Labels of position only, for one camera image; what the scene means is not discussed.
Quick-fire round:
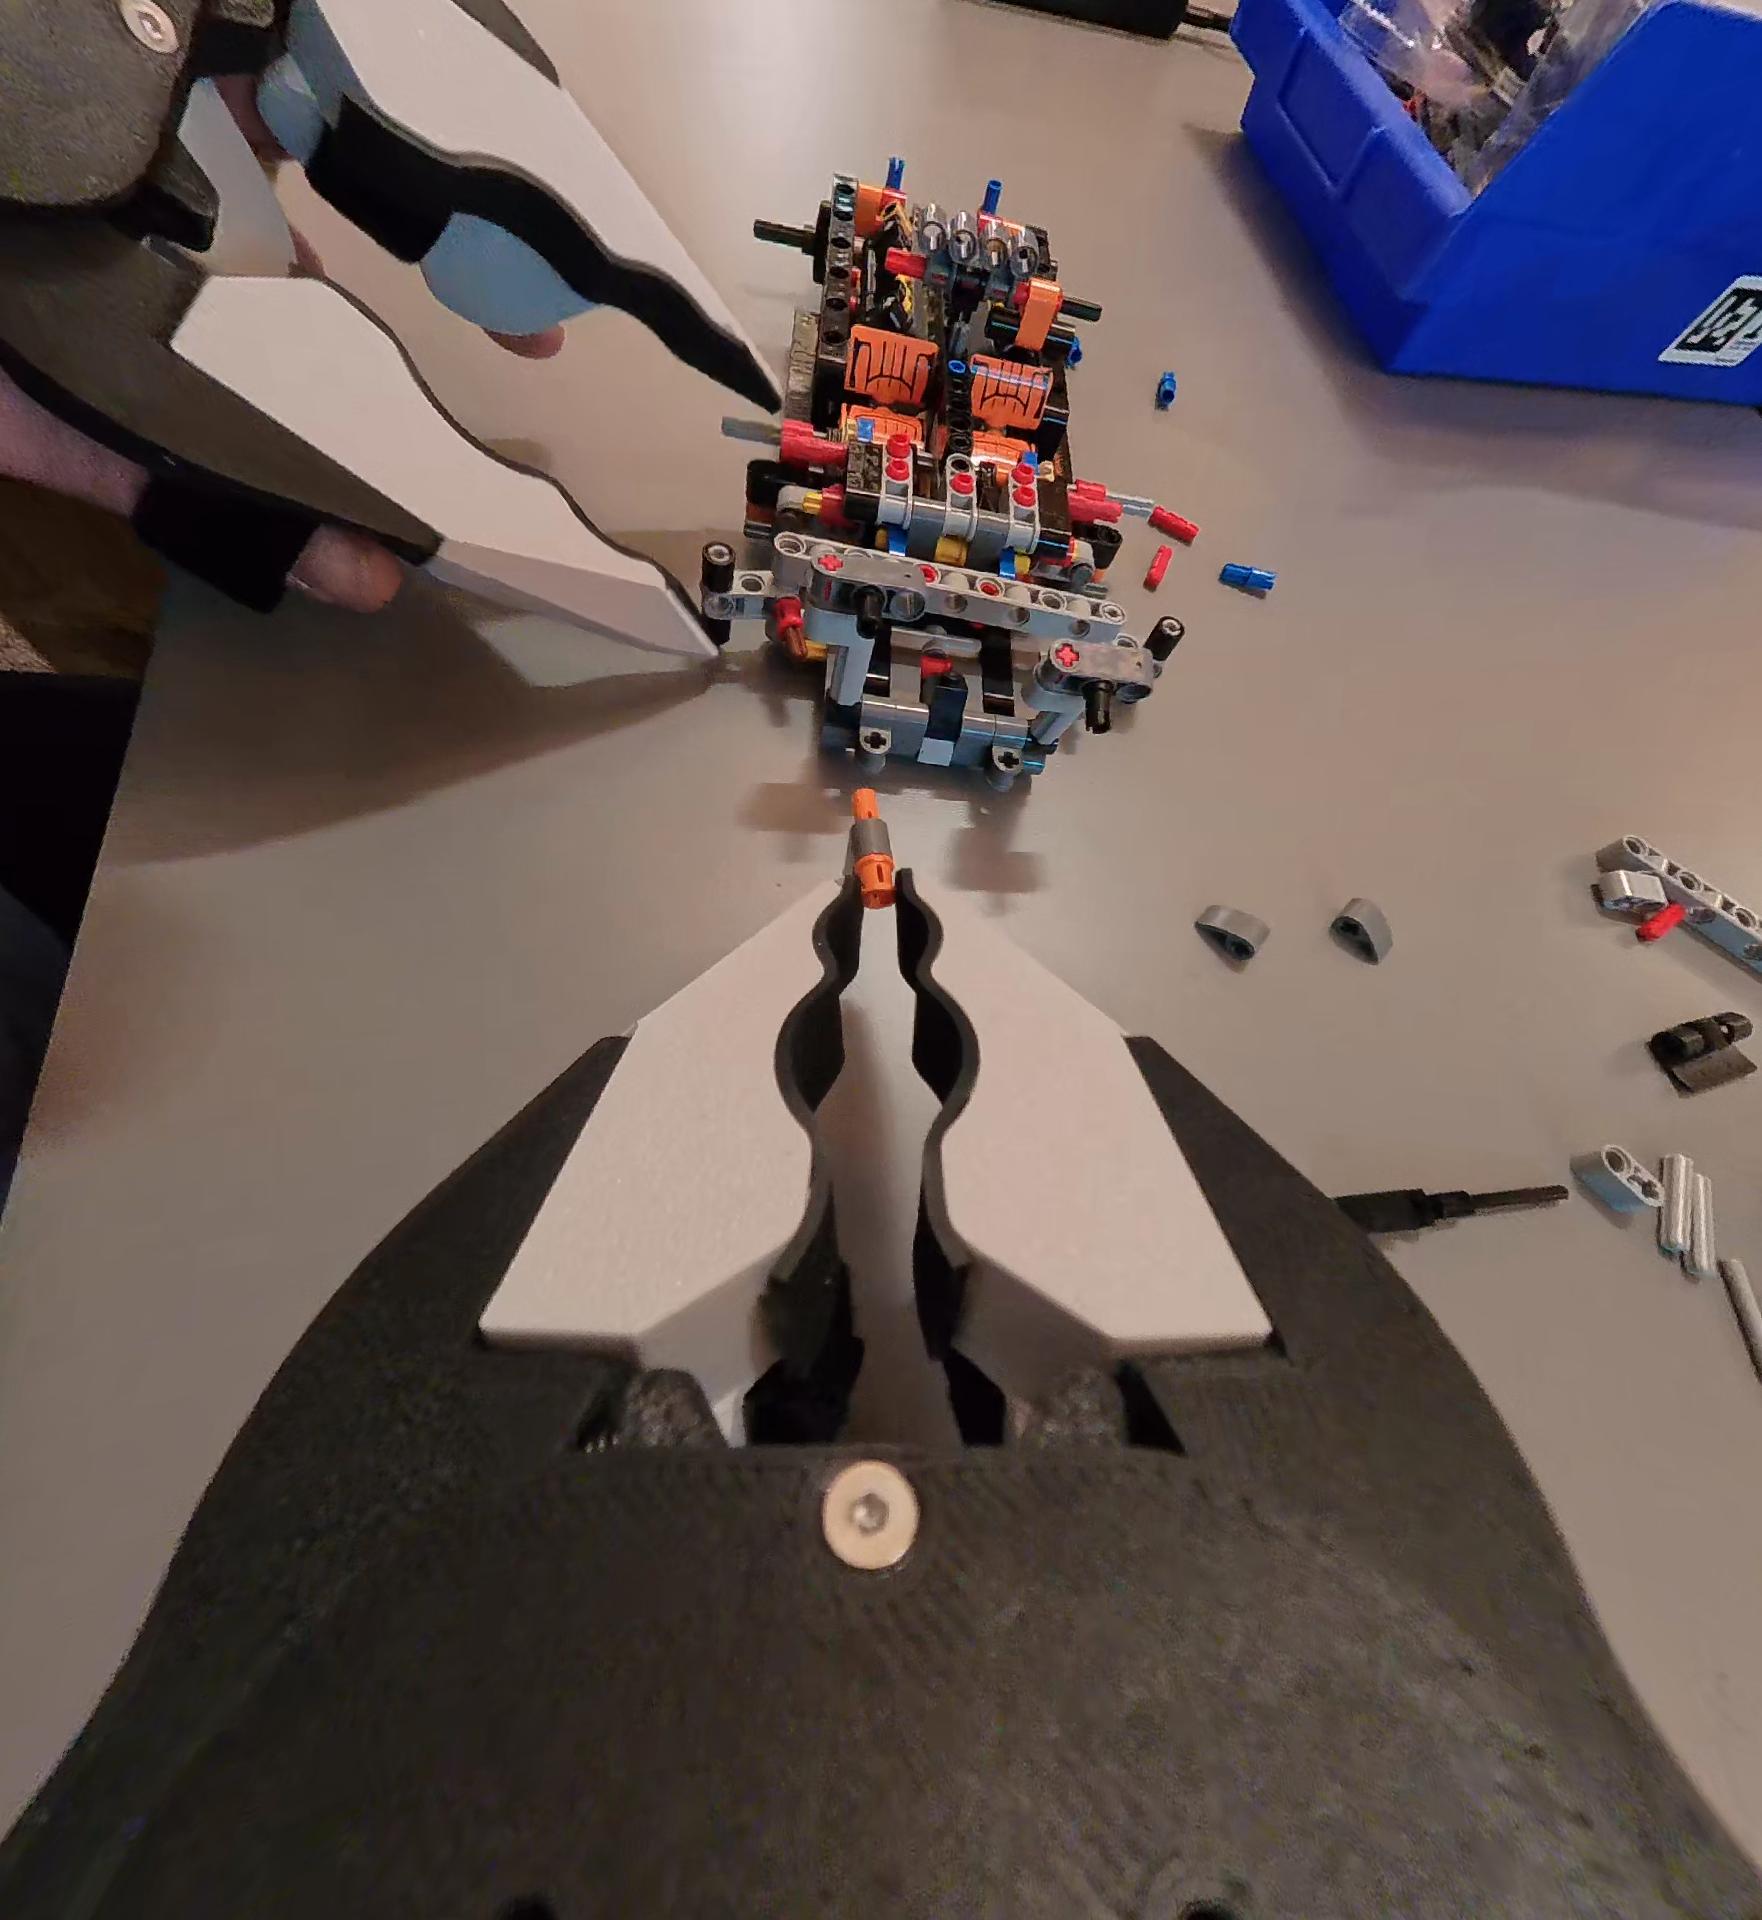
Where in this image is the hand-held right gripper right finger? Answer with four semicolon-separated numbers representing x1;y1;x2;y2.
895;874;1276;1404

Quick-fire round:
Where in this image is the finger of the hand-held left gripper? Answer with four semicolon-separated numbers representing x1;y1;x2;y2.
169;274;722;661
288;0;789;418

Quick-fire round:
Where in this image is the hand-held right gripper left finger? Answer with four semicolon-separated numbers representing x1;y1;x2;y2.
481;874;864;1404

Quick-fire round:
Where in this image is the orange lego pin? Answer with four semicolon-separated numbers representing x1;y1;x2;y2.
847;786;901;913

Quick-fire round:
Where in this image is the partly built lego car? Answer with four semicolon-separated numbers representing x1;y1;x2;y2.
698;158;1190;789

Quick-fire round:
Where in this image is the black lego shaft piece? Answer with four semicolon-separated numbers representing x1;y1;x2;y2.
1336;1187;1571;1234

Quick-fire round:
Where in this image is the black lego connector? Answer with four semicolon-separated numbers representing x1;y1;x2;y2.
1645;1012;1758;1098

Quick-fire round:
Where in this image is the long grey lego beam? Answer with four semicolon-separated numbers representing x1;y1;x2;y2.
1593;838;1762;1032

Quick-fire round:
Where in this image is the person's left hand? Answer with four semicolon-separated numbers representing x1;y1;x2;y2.
0;292;570;614

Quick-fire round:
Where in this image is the pile of clear plastic bags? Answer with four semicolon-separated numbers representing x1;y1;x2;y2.
1340;0;1647;197

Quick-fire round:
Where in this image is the blue plastic bin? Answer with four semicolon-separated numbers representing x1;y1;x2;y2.
1235;0;1762;414

